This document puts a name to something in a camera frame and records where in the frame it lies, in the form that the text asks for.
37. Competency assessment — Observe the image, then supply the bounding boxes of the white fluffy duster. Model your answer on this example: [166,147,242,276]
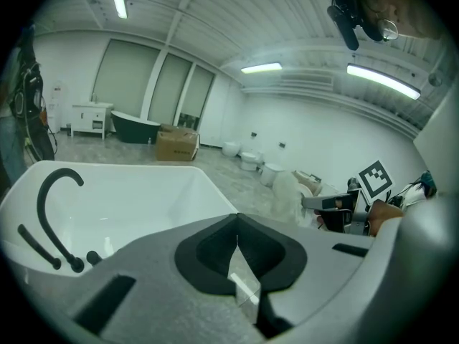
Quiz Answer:
[272,176,313,229]

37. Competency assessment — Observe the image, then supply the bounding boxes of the white wall-hung toilet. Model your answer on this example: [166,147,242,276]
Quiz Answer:
[221,140,242,157]

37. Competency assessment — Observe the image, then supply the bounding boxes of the white vanity cabinet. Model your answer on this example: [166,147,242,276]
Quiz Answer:
[70,102,114,141]

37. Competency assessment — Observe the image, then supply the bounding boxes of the brown cardboard box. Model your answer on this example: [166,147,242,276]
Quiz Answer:
[155,123,200,163]

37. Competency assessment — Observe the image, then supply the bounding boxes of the person's right forearm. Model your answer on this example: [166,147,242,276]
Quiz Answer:
[368,199,405,237]

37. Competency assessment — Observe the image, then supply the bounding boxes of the dark freestanding bathtub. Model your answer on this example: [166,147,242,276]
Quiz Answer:
[110,110,161,145]

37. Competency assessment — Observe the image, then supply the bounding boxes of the black curved faucet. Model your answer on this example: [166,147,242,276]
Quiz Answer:
[37,168,85,274]

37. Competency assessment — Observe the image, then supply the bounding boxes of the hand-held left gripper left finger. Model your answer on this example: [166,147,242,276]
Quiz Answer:
[67,212,260,344]

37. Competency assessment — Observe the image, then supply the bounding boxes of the person's face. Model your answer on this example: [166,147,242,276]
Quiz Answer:
[358,0,449,42]

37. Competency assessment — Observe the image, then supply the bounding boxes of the person's eyeglasses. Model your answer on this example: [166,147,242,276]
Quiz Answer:
[361,0,401,42]

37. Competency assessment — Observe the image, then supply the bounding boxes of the white bathtub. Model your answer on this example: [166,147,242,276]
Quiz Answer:
[0,160,240,275]

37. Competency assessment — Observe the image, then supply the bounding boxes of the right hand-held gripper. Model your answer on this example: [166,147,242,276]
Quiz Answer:
[302,159,395,235]

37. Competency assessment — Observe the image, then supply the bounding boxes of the black head-worn camera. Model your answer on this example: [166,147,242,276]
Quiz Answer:
[326,0,384,52]

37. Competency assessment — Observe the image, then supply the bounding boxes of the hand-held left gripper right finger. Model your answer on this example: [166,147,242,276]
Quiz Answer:
[237,212,374,338]

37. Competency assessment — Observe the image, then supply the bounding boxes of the grey window blind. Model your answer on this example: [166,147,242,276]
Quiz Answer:
[178,64,215,127]
[92,39,161,123]
[148,53,193,125]

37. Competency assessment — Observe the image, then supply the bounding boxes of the toilet with tan seat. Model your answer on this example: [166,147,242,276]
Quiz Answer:
[292,169,324,196]

